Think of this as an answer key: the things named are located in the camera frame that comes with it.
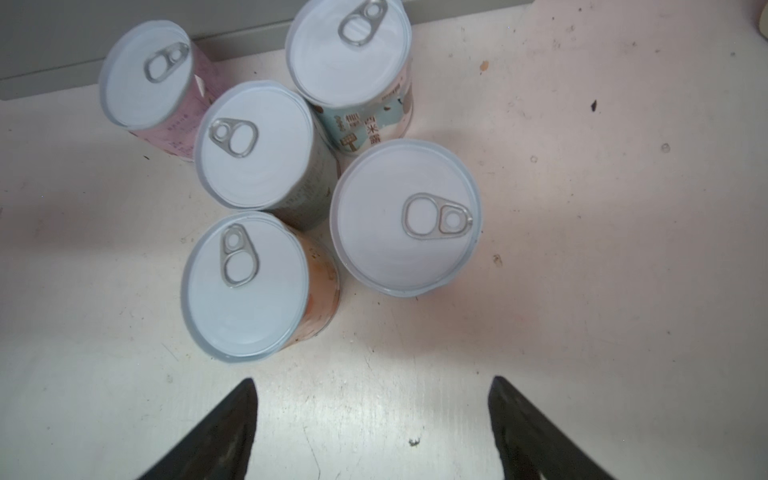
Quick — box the white lid can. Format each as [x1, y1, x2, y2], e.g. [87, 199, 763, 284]
[285, 0, 414, 155]
[194, 80, 339, 231]

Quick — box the back left pink can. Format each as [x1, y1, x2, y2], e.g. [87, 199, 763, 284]
[98, 20, 233, 162]

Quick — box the yellow label can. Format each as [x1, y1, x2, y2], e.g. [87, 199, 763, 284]
[329, 139, 483, 298]

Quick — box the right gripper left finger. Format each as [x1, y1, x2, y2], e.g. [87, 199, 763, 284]
[142, 378, 258, 480]

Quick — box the center white lid can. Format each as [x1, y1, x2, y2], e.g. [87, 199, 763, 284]
[194, 80, 339, 231]

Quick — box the back right white lid can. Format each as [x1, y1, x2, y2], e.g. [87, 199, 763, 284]
[285, 0, 414, 155]

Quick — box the grey stapler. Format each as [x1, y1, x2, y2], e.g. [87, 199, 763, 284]
[758, 4, 768, 38]

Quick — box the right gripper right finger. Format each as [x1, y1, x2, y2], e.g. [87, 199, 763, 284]
[488, 376, 612, 479]

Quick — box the grey metal cabinet box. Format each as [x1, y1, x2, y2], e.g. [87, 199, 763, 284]
[0, 0, 535, 102]

